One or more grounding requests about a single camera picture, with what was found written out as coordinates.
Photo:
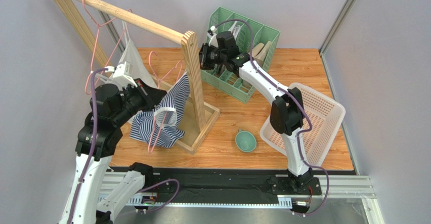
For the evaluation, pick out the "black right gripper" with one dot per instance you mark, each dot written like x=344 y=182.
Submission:
x=204 y=55

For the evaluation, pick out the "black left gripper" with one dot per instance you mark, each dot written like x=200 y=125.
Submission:
x=151 y=97

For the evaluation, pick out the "blue white striped tank top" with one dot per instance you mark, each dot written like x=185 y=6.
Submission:
x=160 y=126

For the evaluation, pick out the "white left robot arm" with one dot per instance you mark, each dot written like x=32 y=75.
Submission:
x=96 y=145

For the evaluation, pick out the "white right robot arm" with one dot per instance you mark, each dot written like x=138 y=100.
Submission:
x=287 y=109

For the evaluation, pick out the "grey striped folded cloth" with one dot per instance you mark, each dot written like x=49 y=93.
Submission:
x=238 y=30

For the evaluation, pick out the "beige books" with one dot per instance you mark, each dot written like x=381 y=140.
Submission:
x=260 y=51

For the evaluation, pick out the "green ceramic cup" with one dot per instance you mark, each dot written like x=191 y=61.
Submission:
x=245 y=141

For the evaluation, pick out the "white plastic basket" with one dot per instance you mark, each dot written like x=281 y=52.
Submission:
x=325 y=144

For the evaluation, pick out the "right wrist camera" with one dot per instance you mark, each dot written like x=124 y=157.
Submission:
x=212 y=35

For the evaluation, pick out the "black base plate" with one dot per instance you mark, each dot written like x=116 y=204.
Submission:
x=219 y=186

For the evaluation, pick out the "pink wire hanger with white top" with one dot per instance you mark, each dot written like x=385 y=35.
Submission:
x=95 y=48

